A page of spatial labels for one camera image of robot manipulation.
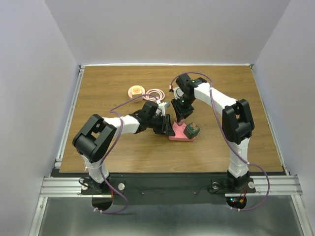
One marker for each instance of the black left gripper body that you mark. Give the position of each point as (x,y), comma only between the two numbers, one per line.
(157,124)

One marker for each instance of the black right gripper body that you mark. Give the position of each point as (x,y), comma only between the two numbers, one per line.
(185,105)

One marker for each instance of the pink triangular power strip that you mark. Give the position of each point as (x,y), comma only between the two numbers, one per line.
(179,133)

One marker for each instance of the dark green plug adapter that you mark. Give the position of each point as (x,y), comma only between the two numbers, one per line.
(191,130)

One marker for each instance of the round pink power strip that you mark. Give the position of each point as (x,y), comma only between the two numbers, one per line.
(136,98)

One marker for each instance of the small pink plug adapter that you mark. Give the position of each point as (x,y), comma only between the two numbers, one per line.
(181,122)

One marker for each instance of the beige cube socket adapter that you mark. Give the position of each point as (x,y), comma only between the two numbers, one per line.
(136,90)

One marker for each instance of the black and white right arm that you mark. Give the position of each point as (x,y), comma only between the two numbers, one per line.
(236,123)

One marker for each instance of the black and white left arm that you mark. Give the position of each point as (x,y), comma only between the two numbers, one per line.
(94,139)

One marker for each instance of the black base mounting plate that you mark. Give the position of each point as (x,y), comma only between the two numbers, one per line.
(167,189)

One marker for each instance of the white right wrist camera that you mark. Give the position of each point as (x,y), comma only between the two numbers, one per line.
(176,91)

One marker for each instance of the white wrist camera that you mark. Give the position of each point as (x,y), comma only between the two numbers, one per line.
(176,91)
(162,108)

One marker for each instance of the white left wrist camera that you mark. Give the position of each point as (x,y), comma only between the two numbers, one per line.
(162,108)

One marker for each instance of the aluminium table edge rail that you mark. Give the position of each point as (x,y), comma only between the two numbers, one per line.
(61,149)

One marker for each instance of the aluminium front frame rail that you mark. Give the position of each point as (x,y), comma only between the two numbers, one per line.
(70,187)

